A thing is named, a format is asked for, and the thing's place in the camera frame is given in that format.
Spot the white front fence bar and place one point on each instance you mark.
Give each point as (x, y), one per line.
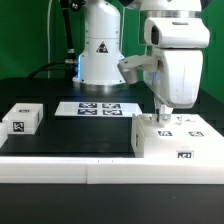
(106, 171)

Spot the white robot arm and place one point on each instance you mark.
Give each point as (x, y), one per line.
(97, 64)

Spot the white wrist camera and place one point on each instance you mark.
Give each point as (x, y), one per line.
(129, 66)

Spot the white cabinet top box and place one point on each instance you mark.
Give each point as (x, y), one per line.
(23, 118)

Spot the white marker sheet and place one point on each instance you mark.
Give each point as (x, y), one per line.
(97, 109)

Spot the white cabinet body box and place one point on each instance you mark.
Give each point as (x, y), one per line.
(177, 148)

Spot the white cabinet door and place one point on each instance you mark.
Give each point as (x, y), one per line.
(193, 128)
(147, 130)

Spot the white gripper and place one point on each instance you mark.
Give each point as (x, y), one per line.
(176, 47)

